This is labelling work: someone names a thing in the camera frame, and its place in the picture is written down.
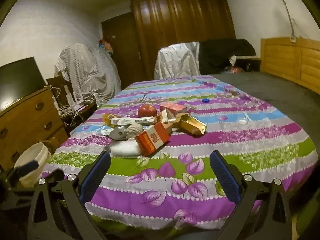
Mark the wooden chest of drawers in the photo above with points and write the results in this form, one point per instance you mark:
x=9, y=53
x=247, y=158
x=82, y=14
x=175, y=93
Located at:
x=27, y=127

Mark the grey face mask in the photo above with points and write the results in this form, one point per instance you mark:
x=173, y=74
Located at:
x=117, y=133

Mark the white tissue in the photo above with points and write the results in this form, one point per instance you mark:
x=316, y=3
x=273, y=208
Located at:
x=125, y=148

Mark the torn beige cardboard box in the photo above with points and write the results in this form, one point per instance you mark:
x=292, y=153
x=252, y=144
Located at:
x=166, y=120

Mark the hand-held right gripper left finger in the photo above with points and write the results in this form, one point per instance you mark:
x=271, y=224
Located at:
x=96, y=177

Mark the dark wooden wardrobe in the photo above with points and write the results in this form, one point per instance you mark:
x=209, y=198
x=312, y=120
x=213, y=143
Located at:
x=185, y=20

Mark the colourful hanging items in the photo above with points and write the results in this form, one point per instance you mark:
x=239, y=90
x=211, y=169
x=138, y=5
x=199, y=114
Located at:
x=106, y=45

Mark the brown wooden door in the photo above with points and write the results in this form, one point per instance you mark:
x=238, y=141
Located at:
x=122, y=45

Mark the grey striped cloth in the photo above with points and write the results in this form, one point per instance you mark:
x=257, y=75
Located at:
x=87, y=72

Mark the gold cardboard box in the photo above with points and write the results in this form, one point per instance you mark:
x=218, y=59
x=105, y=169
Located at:
x=193, y=125

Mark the purple floral striped bedsheet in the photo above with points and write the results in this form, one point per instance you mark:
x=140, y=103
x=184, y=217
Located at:
x=200, y=160

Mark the white router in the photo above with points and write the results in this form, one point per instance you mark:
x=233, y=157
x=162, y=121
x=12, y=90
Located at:
x=73, y=97

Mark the paper ball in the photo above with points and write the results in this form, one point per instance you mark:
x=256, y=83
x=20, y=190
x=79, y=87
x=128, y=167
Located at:
x=134, y=130

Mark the white printed packaging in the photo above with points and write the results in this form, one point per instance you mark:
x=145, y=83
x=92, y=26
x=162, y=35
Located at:
x=132, y=121

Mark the pink cardboard box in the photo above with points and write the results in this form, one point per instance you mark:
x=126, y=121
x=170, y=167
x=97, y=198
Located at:
x=175, y=108

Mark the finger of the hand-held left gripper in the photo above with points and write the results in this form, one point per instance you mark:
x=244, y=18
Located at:
x=28, y=168

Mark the gold foil wrapper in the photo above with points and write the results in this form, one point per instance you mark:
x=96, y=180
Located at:
x=109, y=118

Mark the red apple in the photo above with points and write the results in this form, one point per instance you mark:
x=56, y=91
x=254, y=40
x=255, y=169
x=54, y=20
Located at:
x=147, y=110

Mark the white plastic bucket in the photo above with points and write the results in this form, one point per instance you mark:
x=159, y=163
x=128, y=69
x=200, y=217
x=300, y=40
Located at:
x=31, y=155

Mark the black flat screen television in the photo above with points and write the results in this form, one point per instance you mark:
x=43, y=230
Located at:
x=17, y=80

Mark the red and white box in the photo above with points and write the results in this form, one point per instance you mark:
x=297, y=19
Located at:
x=152, y=138

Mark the blue bottle cap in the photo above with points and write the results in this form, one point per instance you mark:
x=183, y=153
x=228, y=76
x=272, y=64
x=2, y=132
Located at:
x=206, y=100

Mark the silver plastic bag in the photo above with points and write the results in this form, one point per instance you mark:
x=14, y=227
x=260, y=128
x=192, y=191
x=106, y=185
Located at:
x=177, y=60

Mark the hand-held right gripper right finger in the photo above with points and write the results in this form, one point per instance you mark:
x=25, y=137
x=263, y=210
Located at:
x=225, y=177

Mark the small pink wrapper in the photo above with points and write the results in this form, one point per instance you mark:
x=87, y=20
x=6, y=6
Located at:
x=222, y=117

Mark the black clothing pile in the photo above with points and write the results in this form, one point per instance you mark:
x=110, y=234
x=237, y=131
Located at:
x=220, y=55

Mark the wooden bed headboard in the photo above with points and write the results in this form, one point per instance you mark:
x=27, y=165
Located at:
x=287, y=60

